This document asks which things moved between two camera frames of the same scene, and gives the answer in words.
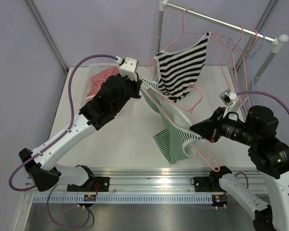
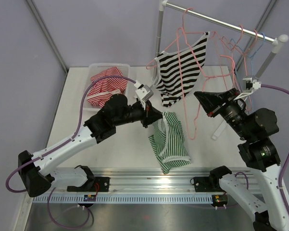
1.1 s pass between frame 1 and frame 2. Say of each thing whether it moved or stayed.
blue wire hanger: stayed
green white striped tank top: moved
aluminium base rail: stayed
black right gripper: moved
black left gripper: moved
